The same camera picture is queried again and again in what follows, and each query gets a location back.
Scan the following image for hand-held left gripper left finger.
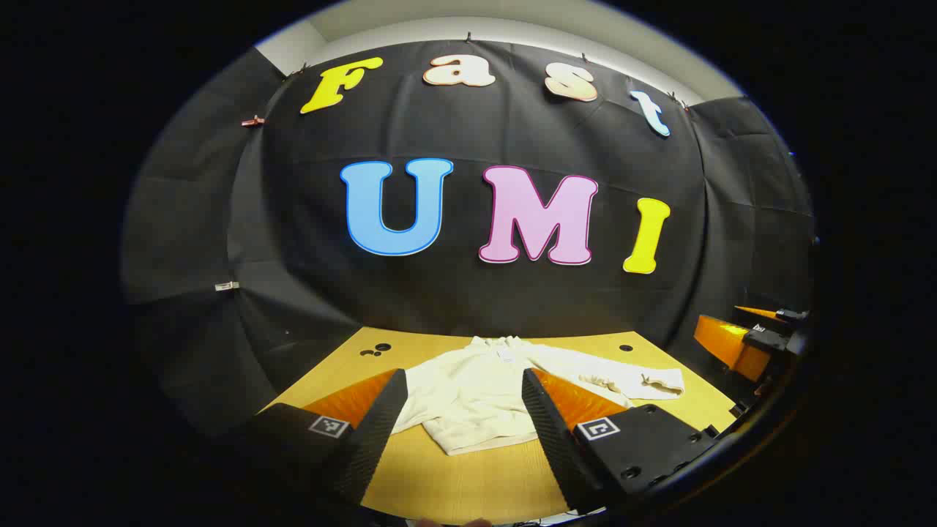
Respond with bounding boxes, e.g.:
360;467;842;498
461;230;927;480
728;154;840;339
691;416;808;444
220;368;409;507

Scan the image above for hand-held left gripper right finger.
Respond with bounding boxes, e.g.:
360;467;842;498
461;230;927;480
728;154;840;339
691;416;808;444
521;368;722;513

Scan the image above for white long-sleeved garment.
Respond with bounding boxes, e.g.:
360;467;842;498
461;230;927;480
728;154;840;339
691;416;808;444
392;336;686;456

